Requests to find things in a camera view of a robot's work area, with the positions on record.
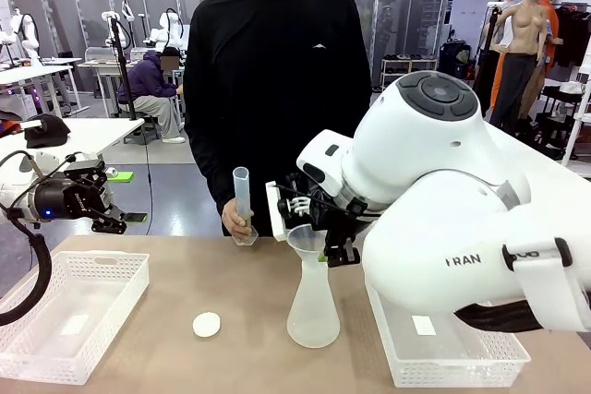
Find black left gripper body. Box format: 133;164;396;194
28;172;112;222

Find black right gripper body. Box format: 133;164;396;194
288;174;383;233

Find translucent plastic funnel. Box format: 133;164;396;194
286;223;327;262

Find clear plastic graduated cylinder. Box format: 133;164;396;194
232;166;259;246

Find person's right forearm black sleeve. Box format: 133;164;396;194
196;144;244;218

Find person's right hand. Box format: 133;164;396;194
221;197;255;239

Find black cap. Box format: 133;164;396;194
23;113;72;149

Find translucent plastic conical flask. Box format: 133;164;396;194
286;257;342;348

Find seated person purple hoodie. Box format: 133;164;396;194
117;46;186;145

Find white paper label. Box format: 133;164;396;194
59;314;90;336
412;315;438;336

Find black tripod pole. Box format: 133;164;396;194
106;15;139;121

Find white workbench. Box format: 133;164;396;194
0;56;84;118

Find person in black clothes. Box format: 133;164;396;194
183;0;373;239

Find white round lid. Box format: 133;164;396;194
192;311;222;338

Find white perforated plastic basket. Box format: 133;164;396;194
364;269;532;388
0;250;151;386

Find shoe rack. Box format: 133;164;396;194
380;54;438;90

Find white metal rack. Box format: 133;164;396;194
561;38;591;169

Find beige mannequin dark trousers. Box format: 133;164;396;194
491;0;555;125

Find white mannequin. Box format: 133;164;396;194
501;0;521;49

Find mannequin in orange clothes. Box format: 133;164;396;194
539;0;563;67

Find black clothes on rack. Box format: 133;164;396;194
551;4;591;67

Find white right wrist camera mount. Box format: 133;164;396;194
265;180;290;242

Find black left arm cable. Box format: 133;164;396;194
0;149;53;327

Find black right arm cable sleeve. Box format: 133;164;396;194
454;299;591;334

